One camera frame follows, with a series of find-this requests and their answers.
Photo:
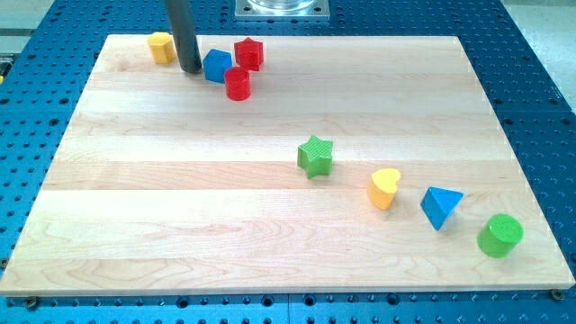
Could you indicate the green star block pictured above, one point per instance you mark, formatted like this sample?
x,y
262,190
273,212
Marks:
x,y
315,157

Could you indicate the yellow heart block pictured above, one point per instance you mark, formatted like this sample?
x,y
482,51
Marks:
x,y
383,187

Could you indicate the red star block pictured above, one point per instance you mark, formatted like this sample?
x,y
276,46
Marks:
x,y
249,53

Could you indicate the red cylinder block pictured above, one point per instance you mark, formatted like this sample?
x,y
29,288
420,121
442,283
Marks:
x,y
237,83

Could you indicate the blue cube block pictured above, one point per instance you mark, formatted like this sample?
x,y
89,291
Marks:
x,y
215,64

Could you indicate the light wooden board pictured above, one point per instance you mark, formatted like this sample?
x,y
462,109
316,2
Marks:
x,y
163,185

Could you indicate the blue triangle block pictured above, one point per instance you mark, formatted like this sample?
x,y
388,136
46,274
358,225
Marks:
x,y
438,204

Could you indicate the yellow hexagon block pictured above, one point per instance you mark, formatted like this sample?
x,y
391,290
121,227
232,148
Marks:
x,y
162,47

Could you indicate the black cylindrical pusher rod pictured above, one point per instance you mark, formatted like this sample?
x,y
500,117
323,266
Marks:
x,y
182,25

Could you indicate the green cylinder block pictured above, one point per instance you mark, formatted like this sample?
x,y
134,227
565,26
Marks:
x,y
500,235

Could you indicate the blue perforated metal table plate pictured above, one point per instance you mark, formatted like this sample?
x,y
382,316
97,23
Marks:
x,y
45,82

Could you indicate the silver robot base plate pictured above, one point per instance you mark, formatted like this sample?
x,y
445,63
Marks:
x,y
247,10

